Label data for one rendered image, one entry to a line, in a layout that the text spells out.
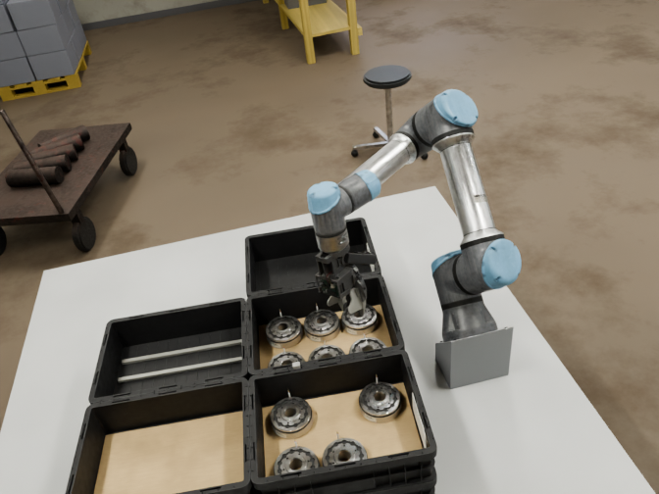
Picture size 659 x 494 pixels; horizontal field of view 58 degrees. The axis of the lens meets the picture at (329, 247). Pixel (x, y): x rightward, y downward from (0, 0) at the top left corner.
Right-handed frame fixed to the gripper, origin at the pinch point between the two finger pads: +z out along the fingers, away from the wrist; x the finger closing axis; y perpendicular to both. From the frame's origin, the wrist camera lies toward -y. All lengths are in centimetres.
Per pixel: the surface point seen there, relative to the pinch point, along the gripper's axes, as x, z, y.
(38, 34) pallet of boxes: -505, -30, -176
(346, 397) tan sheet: 3.7, 18.4, 12.9
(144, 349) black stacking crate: -56, 11, 32
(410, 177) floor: -124, 76, -202
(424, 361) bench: 5.9, 30.5, -18.2
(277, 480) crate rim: 11.3, 10.7, 44.2
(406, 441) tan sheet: 23.0, 21.1, 15.2
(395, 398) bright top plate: 15.9, 17.0, 8.2
